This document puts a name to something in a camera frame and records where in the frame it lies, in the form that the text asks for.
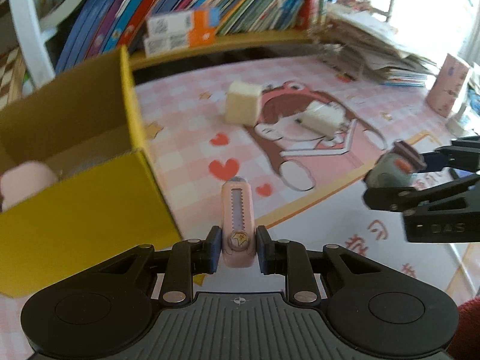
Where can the red cloth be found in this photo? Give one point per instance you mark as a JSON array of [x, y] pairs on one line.
[[468, 330]]

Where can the orange white toothpaste box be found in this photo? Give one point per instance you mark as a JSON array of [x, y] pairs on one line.
[[168, 20], [165, 43]]

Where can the white wrapped eraser block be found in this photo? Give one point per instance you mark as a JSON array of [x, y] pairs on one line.
[[324, 122]]

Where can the pink printed desk mat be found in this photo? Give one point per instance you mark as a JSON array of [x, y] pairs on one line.
[[187, 127]]

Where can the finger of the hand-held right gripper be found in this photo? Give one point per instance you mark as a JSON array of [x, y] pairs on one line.
[[397, 198], [433, 160]]

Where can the pile of papers and booklets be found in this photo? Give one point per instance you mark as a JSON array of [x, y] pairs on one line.
[[375, 45]]

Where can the grey toy car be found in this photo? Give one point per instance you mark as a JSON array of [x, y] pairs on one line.
[[390, 169]]

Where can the pink utility knife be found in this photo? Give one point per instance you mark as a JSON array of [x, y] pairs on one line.
[[248, 210]]

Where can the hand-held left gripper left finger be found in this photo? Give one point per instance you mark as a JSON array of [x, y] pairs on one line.
[[214, 249]]

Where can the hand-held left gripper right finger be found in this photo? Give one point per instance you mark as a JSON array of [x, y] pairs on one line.
[[262, 249]]

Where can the white desk bookshelf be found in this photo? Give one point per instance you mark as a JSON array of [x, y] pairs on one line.
[[28, 26]]

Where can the yellow cardboard box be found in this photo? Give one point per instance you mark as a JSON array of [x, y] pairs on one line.
[[93, 210]]

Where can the pink plush pig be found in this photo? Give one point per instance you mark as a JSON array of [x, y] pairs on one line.
[[26, 182]]

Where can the white foam cube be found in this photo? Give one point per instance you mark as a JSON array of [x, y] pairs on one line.
[[243, 105]]

